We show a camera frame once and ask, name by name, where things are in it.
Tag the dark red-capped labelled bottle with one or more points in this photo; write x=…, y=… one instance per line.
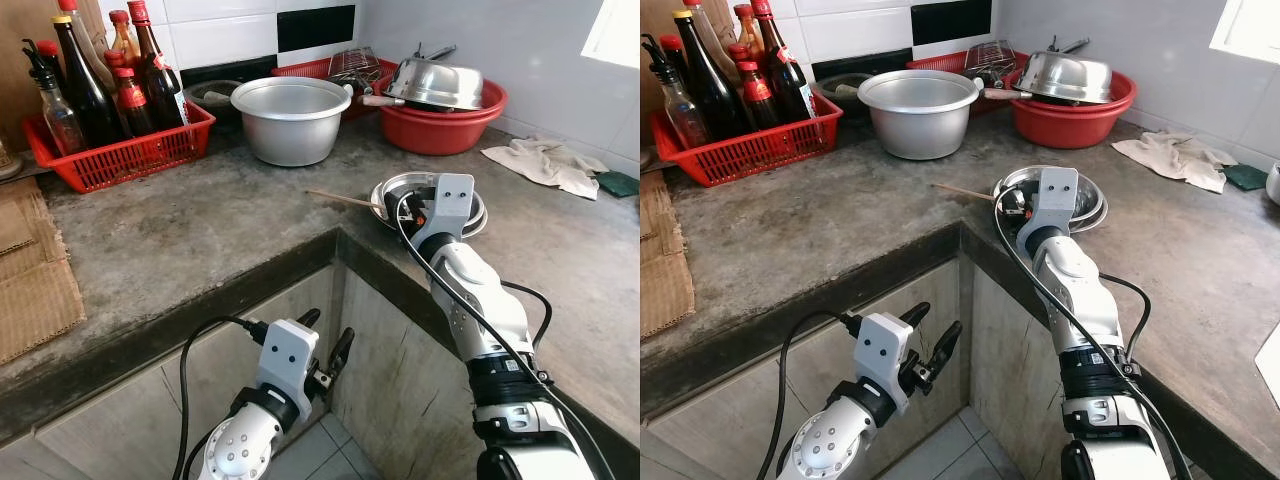
x=160, y=85
x=788, y=80

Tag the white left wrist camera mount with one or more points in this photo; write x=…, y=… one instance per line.
x=885, y=350
x=288, y=355

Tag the dark shallow pan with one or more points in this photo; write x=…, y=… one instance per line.
x=840, y=88
x=210, y=93

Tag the flat red plastic basket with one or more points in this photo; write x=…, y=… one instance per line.
x=930, y=60
x=300, y=68

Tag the red plastic bottle basket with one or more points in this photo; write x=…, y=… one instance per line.
x=120, y=160
x=750, y=155

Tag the tall dark yellow-capped bottle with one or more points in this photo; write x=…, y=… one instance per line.
x=712, y=85
x=85, y=90

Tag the aluminium cooking pot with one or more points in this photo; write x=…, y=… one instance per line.
x=290, y=125
x=918, y=118

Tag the wide steel plate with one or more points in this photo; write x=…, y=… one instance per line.
x=480, y=224
x=1098, y=222

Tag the amber red-capped bottle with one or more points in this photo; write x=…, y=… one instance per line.
x=122, y=35
x=745, y=28

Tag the brown wooden board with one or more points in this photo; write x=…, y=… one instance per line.
x=655, y=50
x=20, y=60

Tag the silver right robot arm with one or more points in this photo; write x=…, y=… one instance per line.
x=480, y=300
x=1075, y=290

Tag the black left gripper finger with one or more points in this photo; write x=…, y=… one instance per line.
x=342, y=350
x=309, y=318
x=948, y=345
x=915, y=313

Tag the green scouring pad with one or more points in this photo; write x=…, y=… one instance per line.
x=618, y=184
x=1247, y=177

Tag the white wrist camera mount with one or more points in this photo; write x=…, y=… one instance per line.
x=885, y=350
x=1058, y=200
x=288, y=355
x=452, y=205

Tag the white window frame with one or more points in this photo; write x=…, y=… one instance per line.
x=612, y=30
x=1245, y=28

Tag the wooden chopstick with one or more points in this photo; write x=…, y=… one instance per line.
x=340, y=197
x=965, y=190

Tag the upturned steel mixing bowl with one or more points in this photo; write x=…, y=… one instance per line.
x=435, y=85
x=1065, y=78

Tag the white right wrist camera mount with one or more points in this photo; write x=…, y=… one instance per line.
x=452, y=205
x=1058, y=200

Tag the white ceramic bowl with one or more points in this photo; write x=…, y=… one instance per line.
x=1275, y=185

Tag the brown woven mat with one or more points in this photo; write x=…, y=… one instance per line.
x=35, y=290
x=665, y=270

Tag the small red-labelled sauce bottle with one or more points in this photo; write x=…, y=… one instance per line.
x=130, y=100
x=757, y=95

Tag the clear bottle with black pourer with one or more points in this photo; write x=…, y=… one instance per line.
x=685, y=115
x=60, y=120

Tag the red plastic basin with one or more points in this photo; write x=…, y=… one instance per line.
x=1070, y=122
x=440, y=130

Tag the beige cloth rag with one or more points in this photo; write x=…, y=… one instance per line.
x=545, y=165
x=1175, y=158

